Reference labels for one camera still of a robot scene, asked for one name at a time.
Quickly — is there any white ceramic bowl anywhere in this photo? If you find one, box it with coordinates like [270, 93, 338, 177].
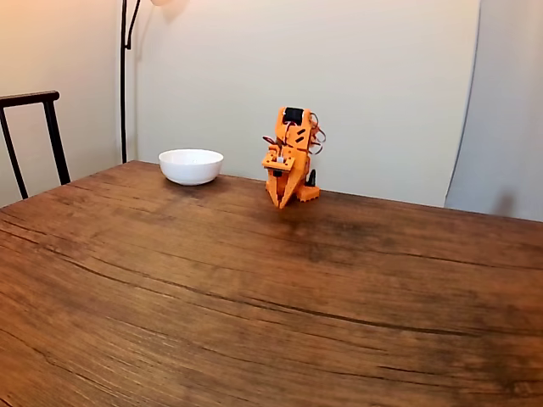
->
[158, 148, 225, 187]

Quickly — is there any black floor lamp pole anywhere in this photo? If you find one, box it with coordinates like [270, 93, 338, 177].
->
[120, 0, 143, 164]

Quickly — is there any orange gripper camera mount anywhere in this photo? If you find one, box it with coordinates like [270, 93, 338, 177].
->
[260, 146, 297, 177]

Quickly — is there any black chair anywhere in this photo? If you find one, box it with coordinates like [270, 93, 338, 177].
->
[0, 90, 72, 200]

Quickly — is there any white curtain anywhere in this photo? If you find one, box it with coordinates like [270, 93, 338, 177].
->
[443, 0, 543, 222]

